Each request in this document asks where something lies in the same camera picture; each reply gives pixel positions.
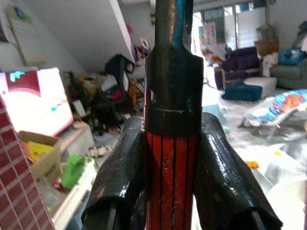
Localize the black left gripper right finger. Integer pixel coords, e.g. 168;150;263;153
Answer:
194;112;283;230

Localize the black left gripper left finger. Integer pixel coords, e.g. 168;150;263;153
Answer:
81;116;147;230

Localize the red and black broom handle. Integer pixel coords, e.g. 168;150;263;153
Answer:
142;0;204;230

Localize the green plastic bag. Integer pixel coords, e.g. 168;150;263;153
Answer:
61;153;93;191

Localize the cardboard box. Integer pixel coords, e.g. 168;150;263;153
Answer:
17;130;62;183

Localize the dark blue cushion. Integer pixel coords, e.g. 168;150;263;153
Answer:
222;81;263;102

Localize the colourful baby bouncer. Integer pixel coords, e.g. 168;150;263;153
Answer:
240;89;307;141

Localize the black stroller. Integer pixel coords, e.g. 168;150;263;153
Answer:
92;54;136;125

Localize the purple armchair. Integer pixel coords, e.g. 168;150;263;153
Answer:
214;46;262;91

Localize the white and red toy box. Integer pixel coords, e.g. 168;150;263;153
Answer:
0;67;74;138

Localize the grey sofa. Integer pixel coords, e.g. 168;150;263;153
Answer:
270;59;307;90

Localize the blue bag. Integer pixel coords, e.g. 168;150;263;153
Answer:
278;47;307;66

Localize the colourful hanging poster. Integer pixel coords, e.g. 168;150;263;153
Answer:
198;23;218;52

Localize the colourful wall chart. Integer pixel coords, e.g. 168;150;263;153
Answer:
5;0;48;67

